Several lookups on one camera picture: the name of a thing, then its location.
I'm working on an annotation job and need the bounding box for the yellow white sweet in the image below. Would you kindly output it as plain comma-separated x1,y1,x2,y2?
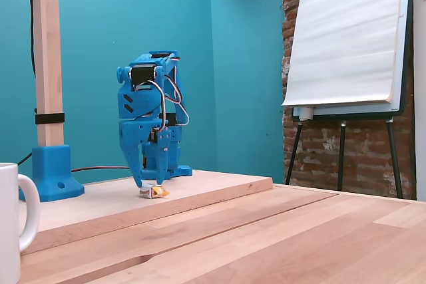
138,182,170,200

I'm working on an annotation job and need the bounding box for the white ceramic mug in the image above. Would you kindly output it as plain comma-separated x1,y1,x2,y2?
0,162,41,284

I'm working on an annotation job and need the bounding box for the raised wooden board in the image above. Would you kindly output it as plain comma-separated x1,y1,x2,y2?
19,169,274,255

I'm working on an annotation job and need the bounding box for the white flipchart paper pad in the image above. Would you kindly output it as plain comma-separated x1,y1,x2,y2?
281,0,409,107

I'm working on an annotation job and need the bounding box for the dark flipchart easel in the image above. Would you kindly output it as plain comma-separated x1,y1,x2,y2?
285,0,417,200

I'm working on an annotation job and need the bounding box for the red black power cable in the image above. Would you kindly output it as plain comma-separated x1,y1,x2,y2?
71,165,132,174

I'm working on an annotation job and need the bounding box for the blue post mount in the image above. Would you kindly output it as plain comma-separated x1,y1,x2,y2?
19,144,85,203

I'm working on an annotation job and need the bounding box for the black strap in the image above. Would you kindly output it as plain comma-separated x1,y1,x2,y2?
35,113,65,125

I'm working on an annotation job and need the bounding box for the wooden post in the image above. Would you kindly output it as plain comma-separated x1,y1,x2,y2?
30,0,65,148

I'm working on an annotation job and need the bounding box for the thin black cable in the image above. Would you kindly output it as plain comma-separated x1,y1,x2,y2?
16,0,37,166

